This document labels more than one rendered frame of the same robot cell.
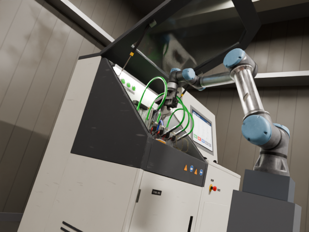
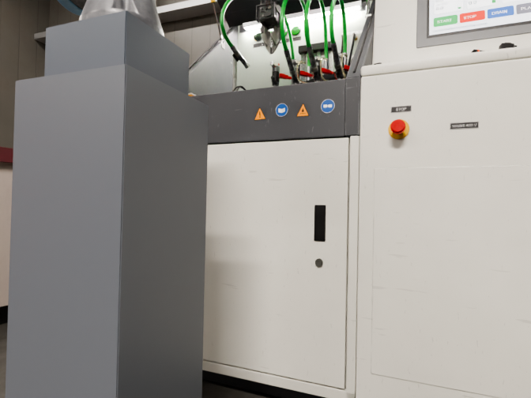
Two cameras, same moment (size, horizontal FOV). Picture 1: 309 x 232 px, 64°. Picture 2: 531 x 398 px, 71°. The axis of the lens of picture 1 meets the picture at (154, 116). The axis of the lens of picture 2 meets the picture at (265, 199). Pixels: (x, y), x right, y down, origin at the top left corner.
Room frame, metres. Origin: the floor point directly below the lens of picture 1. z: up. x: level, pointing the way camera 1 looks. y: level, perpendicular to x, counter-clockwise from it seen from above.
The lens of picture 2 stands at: (1.18, -1.32, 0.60)
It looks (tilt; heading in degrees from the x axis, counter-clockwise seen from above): 1 degrees up; 73
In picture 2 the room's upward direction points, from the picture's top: 1 degrees clockwise
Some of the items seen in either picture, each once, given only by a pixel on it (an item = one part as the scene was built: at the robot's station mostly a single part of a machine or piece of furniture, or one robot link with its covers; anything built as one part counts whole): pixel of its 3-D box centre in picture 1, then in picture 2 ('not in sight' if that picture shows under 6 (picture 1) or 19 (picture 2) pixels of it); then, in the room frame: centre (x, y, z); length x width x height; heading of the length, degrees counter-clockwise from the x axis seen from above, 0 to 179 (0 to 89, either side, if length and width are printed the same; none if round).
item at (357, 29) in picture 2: (150, 120); (353, 59); (1.96, 0.03, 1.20); 0.13 x 0.03 x 0.31; 140
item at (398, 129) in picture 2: (213, 188); (398, 127); (1.77, -0.53, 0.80); 0.05 x 0.04 x 0.05; 140
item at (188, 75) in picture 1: (186, 76); not in sight; (1.50, -0.14, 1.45); 0.11 x 0.11 x 0.08; 37
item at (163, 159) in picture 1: (178, 165); (246, 117); (1.45, -0.20, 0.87); 0.62 x 0.04 x 0.16; 140
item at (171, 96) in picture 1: (170, 98); (269, 9); (1.56, -0.08, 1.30); 0.09 x 0.08 x 0.12; 50
